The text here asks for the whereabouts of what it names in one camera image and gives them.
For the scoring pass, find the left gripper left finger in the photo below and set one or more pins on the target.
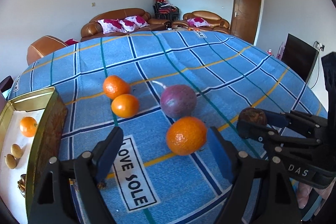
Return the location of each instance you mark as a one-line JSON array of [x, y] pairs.
[[53, 202]]

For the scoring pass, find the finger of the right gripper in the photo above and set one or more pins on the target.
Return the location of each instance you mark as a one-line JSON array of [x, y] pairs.
[[310, 146], [296, 120]]

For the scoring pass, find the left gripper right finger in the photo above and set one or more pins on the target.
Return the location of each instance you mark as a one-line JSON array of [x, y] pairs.
[[275, 201]]

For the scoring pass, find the dark brown fruit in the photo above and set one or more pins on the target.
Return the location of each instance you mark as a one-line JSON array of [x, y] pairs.
[[253, 115], [22, 185]]

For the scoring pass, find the tan longan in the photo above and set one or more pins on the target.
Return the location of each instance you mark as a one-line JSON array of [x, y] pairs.
[[10, 161], [16, 151]]

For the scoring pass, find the large orange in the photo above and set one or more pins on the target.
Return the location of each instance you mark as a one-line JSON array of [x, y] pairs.
[[186, 136]]

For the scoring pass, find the person's right hand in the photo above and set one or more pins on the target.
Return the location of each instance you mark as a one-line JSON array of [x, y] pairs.
[[325, 212]]

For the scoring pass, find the black television screen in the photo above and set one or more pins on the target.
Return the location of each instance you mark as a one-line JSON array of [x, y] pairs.
[[300, 57]]

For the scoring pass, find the gold metal tin tray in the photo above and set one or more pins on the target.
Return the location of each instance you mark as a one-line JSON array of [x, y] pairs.
[[47, 108]]

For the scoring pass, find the purple passion fruit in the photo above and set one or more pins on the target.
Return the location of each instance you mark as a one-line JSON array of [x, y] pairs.
[[177, 101]]

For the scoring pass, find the blue plaid tablecloth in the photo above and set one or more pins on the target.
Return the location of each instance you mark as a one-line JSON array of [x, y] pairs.
[[145, 83]]

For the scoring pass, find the brown leather armchair right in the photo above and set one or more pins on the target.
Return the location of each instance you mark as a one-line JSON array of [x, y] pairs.
[[217, 23]]

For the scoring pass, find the brown wooden door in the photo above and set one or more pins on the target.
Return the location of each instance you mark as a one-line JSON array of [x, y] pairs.
[[245, 19]]

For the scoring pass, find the pink floral armchair pillow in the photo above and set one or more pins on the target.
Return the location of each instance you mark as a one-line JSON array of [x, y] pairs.
[[198, 22]]

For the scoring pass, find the brown leather chair left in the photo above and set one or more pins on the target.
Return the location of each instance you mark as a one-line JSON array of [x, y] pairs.
[[44, 46]]

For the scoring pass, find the dark shelf with items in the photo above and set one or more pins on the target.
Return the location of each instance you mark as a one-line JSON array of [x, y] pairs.
[[165, 10]]

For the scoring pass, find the pink floral pillow right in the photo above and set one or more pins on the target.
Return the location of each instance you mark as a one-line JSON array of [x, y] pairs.
[[133, 23]]

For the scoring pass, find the brown leather long sofa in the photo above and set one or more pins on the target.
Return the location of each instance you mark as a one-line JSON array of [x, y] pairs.
[[94, 30]]

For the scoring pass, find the pink floral pillow left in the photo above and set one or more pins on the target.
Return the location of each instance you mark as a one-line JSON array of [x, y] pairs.
[[111, 25]]

